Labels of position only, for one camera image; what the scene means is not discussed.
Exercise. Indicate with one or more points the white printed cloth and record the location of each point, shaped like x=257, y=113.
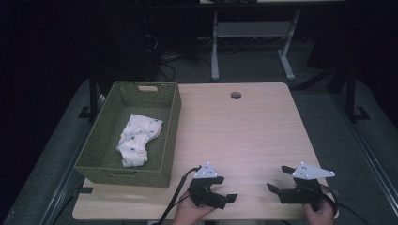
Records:
x=137, y=137

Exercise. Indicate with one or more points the white metal desk frame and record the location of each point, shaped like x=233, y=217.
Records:
x=250, y=28

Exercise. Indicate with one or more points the black metal stand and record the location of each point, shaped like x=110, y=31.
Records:
x=93, y=93
x=351, y=93

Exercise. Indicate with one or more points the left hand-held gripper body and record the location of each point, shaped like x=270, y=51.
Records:
x=203, y=192

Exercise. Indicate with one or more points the person's right hand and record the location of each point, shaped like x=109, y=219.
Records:
x=320, y=217

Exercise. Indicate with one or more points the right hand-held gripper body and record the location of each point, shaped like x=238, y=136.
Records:
x=305, y=192

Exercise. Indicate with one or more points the metal floor rail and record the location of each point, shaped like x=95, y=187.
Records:
x=369, y=150
x=59, y=193

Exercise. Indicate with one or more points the person's left hand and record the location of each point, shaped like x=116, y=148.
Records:
x=187, y=214

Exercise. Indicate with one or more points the green woven basket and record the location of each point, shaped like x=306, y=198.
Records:
x=103, y=146

